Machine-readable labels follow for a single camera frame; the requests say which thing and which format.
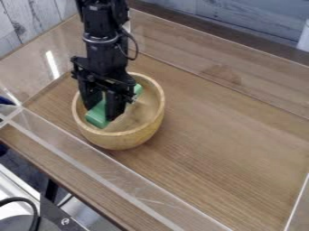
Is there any clear acrylic corner bracket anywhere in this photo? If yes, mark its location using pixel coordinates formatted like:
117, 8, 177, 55
124, 20, 132, 33

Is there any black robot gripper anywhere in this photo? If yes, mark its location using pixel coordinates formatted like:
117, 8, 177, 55
70, 35, 138, 122

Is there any brown wooden bowl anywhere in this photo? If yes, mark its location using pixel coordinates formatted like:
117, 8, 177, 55
71, 72, 166, 151

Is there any black metal table leg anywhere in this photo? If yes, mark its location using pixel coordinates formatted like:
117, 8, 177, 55
45, 180, 59, 203

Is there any black cable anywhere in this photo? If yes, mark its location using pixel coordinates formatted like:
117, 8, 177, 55
0, 196, 42, 231

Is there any clear acrylic tray wall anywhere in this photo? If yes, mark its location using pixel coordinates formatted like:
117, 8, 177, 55
0, 5, 309, 231

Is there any green rectangular block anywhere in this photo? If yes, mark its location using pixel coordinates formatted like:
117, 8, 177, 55
85, 84, 144, 129

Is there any blue object at left edge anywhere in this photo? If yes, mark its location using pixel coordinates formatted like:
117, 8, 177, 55
0, 96, 15, 105

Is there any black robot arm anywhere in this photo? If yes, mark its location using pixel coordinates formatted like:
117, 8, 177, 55
70, 0, 140, 121

